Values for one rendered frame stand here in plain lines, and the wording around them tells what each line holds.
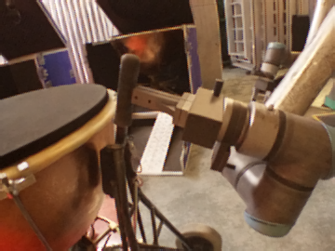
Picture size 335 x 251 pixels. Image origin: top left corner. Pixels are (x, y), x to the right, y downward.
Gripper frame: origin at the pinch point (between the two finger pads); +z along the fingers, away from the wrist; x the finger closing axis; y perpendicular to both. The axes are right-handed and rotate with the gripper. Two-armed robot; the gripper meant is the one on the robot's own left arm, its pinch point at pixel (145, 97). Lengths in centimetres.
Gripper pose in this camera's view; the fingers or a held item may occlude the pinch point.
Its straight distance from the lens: 38.8
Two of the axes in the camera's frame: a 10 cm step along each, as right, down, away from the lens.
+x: -2.4, 4.2, -8.7
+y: 2.0, -8.6, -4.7
